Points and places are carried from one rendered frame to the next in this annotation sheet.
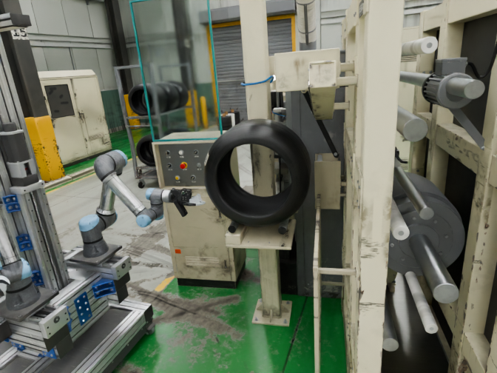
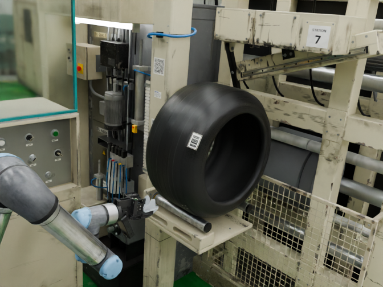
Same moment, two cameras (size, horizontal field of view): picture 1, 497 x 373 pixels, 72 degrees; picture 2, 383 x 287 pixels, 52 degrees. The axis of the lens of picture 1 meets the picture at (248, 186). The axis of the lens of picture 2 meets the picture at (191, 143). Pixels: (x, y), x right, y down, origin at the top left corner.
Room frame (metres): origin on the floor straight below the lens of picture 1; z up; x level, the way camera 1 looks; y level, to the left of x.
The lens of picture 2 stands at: (1.06, 1.40, 1.75)
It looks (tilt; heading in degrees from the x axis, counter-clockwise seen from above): 19 degrees down; 301
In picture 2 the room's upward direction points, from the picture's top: 4 degrees clockwise
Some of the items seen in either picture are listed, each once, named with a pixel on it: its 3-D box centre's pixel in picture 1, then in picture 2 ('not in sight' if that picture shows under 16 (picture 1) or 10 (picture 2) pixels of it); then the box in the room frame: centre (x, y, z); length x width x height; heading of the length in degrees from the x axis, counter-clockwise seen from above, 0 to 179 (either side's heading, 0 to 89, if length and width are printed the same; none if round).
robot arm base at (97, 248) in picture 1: (94, 244); not in sight; (1.94, 0.99, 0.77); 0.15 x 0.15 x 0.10
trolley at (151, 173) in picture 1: (163, 123); not in sight; (5.90, 1.34, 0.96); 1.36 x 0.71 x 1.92; 158
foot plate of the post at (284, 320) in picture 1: (272, 310); not in sight; (2.12, -0.11, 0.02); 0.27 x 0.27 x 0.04; 77
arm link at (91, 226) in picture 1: (91, 227); not in sight; (1.95, 0.99, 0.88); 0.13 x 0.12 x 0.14; 164
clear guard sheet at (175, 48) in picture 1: (177, 72); (8, 0); (2.52, 0.42, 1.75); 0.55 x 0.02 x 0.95; 77
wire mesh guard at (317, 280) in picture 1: (318, 278); (274, 245); (1.57, -0.33, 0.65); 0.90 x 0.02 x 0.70; 167
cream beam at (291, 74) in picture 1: (309, 69); (284, 29); (1.67, -0.32, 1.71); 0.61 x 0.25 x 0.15; 167
